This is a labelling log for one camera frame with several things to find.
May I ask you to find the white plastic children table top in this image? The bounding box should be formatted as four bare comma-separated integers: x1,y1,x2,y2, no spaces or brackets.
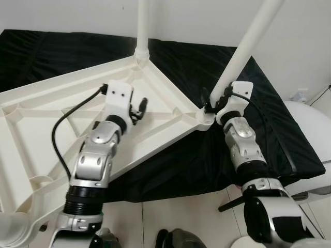
0,54,214,228

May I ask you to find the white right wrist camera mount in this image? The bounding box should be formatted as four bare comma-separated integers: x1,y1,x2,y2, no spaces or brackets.
216,81,254,126

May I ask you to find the white wall socket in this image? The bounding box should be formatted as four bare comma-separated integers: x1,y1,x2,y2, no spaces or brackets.
291,88,307,102

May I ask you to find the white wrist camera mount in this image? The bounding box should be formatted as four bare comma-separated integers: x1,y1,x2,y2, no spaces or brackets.
216,81,254,126
103,82,134,127

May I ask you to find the black cloth table cover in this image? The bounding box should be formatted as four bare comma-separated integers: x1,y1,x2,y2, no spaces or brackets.
0,28,326,203

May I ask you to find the grey robot foot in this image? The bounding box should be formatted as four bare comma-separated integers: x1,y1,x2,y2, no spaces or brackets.
155,228,206,248
96,227,122,248

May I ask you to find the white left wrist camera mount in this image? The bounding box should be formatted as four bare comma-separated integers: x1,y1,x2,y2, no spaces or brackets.
103,82,134,127

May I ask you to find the grey robot right foot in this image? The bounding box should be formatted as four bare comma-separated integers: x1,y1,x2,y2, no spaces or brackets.
155,228,206,248

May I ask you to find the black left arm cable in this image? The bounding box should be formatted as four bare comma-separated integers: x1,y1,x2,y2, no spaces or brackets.
51,85,108,182

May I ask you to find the black metal table leg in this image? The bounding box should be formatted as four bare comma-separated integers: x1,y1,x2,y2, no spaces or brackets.
218,195,244,212

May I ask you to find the grey robot left foot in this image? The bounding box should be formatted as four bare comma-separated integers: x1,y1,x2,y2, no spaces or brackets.
96,227,122,248

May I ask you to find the white round appliance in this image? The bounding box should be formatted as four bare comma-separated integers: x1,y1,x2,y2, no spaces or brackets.
284,100,331,196

